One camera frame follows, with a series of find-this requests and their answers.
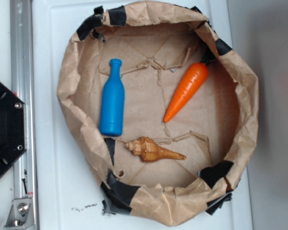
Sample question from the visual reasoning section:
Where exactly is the blue plastic bottle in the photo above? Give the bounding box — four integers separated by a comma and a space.
99, 58, 125, 136

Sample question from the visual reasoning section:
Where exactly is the brown conch seashell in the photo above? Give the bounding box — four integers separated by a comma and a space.
125, 137, 186, 163

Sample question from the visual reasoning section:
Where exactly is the orange toy carrot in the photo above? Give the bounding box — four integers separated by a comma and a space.
163, 57, 215, 123

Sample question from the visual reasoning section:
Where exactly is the brown paper bag bin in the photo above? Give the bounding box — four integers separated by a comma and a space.
57, 1, 259, 226

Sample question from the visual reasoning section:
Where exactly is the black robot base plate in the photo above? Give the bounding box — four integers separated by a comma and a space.
0, 82, 26, 179

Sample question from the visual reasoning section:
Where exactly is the metal corner bracket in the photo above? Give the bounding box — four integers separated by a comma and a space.
4, 198, 35, 230

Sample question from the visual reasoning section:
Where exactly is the aluminium extrusion rail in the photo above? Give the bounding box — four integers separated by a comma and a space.
10, 0, 40, 230

